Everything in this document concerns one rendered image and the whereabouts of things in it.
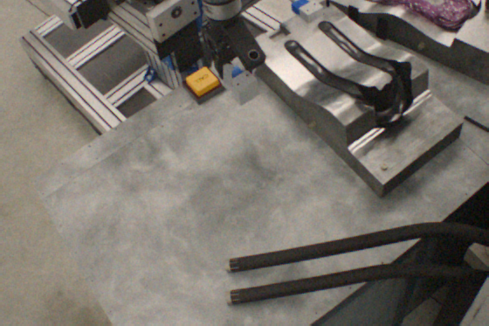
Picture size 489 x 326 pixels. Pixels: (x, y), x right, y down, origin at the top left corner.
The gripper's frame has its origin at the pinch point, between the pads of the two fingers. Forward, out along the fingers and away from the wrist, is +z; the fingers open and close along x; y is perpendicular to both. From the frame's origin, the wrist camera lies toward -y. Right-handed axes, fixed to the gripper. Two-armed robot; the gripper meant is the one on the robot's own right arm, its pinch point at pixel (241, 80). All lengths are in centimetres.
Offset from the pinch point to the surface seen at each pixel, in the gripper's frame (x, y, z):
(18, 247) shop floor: 78, 65, 95
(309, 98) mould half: -10.6, -10.1, 5.1
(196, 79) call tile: 3.6, 16.8, 11.4
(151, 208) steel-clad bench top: 30.7, -5.3, 15.0
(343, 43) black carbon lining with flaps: -29.2, -0.5, 7.0
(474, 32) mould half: -56, -21, 4
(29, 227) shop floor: 70, 71, 95
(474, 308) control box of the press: 13, -73, -35
